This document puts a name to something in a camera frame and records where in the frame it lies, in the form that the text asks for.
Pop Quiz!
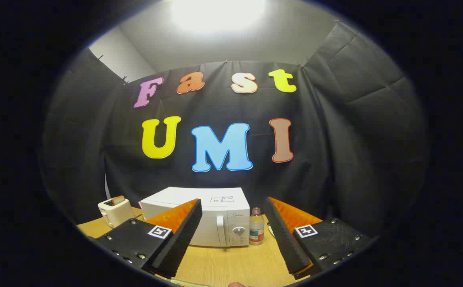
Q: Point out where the white microwave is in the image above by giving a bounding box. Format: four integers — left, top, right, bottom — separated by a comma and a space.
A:
140, 187, 251, 248

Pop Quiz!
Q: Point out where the clear plastic water bottle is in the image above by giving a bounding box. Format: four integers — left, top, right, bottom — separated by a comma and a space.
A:
249, 207, 265, 246

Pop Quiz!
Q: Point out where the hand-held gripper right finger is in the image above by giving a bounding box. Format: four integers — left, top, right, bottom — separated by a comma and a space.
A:
263, 197, 375, 279

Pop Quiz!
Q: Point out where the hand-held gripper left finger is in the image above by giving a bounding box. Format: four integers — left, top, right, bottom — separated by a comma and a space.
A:
95, 198, 203, 279

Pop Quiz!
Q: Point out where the white toaster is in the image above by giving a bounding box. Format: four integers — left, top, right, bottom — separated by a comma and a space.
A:
98, 196, 136, 228

